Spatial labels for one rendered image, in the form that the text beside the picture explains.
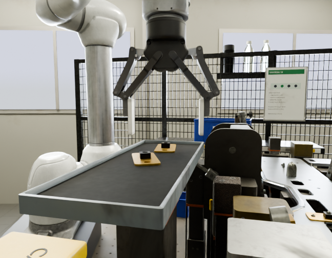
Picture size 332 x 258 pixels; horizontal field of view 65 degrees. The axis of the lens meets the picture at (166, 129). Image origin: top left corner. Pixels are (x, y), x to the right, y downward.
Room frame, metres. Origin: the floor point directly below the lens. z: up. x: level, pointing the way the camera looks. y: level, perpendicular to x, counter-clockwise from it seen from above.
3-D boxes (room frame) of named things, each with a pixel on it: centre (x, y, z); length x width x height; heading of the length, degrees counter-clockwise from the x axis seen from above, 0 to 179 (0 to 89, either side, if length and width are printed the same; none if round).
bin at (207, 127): (1.47, -0.33, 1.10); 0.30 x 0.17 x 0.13; 69
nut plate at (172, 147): (0.50, 0.00, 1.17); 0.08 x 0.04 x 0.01; 176
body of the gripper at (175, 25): (0.50, 0.00, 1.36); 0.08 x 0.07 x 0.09; 86
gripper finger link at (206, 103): (0.50, -0.09, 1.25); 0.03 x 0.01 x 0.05; 86
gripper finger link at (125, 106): (0.51, 0.09, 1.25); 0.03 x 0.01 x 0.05; 86
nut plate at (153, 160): (0.40, 0.03, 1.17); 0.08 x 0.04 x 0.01; 11
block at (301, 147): (1.23, -0.65, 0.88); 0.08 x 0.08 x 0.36; 77
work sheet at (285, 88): (1.51, -0.69, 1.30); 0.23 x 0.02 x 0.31; 77
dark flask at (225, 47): (1.67, -0.40, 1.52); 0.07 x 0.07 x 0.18
